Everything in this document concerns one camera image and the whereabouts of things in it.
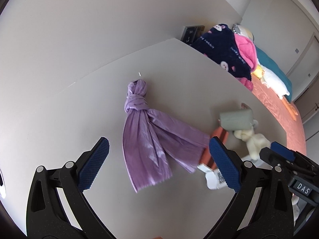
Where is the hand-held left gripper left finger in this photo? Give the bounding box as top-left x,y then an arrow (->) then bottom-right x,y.
26,137 -> 113,239

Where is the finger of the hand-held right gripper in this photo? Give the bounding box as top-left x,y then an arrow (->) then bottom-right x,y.
271,141 -> 297,160
259,147 -> 294,168

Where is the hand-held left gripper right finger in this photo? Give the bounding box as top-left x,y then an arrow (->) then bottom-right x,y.
206,136 -> 296,239

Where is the red white carton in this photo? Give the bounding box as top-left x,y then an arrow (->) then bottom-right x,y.
197,127 -> 231,191

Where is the white tissue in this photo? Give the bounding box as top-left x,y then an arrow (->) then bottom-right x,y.
233,126 -> 271,160

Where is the knotted purple plastic bag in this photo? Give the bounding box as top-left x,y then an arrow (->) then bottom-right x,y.
122,79 -> 211,194

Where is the white fluffy plush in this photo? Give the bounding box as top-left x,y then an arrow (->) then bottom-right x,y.
291,195 -> 303,226

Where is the pink bedspread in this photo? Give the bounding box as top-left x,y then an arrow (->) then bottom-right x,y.
250,76 -> 307,155

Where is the white goose plush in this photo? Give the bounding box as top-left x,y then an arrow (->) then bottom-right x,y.
259,67 -> 299,117

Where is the yellow duck plush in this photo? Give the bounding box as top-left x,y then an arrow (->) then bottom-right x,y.
251,65 -> 265,78

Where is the white door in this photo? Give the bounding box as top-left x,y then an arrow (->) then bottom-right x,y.
285,31 -> 319,140

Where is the pink fleece cloth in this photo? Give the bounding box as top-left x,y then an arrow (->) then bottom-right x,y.
233,33 -> 258,90

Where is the navy printed blanket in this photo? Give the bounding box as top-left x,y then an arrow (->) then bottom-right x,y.
190,23 -> 252,82

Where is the chequered pillow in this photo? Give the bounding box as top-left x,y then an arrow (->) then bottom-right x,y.
231,24 -> 255,41

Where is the silver desk cable grommet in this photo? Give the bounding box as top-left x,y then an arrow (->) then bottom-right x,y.
0,169 -> 7,200

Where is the dark wall socket panel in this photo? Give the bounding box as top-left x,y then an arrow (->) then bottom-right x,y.
181,24 -> 205,46

